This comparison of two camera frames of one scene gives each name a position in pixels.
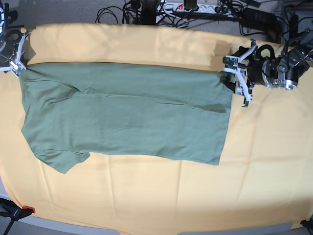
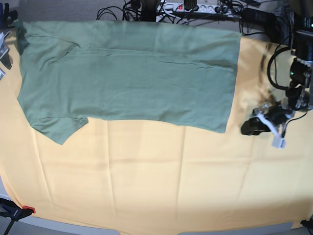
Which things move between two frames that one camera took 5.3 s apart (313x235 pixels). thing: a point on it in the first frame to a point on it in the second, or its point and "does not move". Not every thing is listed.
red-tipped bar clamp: x=10 y=209 does not move
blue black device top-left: x=7 y=16 does not move
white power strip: x=176 y=7 does not move
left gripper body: x=15 y=65 to x=5 y=59
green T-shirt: x=70 y=109 to x=149 y=72
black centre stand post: x=148 y=12 does not move
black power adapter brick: x=253 y=18 does not move
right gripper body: x=249 y=68 to x=275 y=117
